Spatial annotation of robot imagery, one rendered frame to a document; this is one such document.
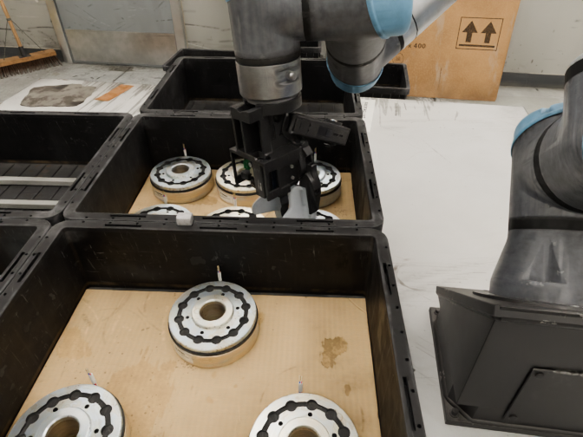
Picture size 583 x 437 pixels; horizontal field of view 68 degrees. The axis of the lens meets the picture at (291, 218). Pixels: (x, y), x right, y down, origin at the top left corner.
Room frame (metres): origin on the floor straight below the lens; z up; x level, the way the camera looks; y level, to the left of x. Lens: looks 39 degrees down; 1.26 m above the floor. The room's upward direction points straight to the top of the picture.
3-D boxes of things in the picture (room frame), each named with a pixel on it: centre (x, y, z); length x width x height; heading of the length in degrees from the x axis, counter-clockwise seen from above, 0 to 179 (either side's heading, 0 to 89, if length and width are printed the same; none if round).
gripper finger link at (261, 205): (0.51, 0.03, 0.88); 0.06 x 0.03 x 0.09; 133
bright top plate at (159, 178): (0.63, 0.19, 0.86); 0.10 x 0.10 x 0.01
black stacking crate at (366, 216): (0.56, 0.08, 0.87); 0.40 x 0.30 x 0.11; 87
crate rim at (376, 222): (0.56, 0.08, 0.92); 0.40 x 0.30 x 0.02; 87
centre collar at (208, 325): (0.33, 0.09, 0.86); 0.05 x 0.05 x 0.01
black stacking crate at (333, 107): (0.86, 0.07, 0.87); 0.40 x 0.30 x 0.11; 87
